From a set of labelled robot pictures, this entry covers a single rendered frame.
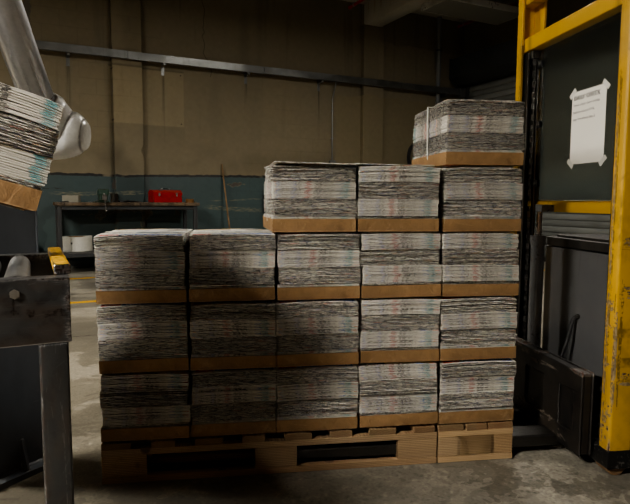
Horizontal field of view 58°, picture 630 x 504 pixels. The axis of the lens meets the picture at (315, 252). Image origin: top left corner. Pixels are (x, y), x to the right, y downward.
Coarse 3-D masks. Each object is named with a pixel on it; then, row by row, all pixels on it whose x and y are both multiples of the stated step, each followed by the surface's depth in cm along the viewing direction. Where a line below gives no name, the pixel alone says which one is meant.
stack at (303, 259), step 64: (128, 256) 183; (192, 256) 187; (256, 256) 190; (320, 256) 193; (384, 256) 196; (128, 320) 185; (192, 320) 188; (256, 320) 191; (320, 320) 194; (384, 320) 198; (128, 384) 187; (192, 384) 190; (256, 384) 193; (320, 384) 196; (384, 384) 200; (128, 448) 189; (192, 448) 192; (256, 448) 195
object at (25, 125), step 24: (0, 96) 109; (24, 96) 111; (0, 120) 110; (24, 120) 111; (48, 120) 113; (0, 144) 110; (24, 144) 112; (48, 144) 114; (0, 168) 111; (24, 168) 113; (48, 168) 114
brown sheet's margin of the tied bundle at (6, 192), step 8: (0, 184) 111; (8, 184) 111; (16, 184) 112; (0, 192) 111; (8, 192) 112; (16, 192) 112; (24, 192) 113; (32, 192) 113; (40, 192) 114; (0, 200) 111; (8, 200) 112; (16, 200) 112; (24, 200) 113; (32, 200) 114; (24, 208) 113; (32, 208) 114
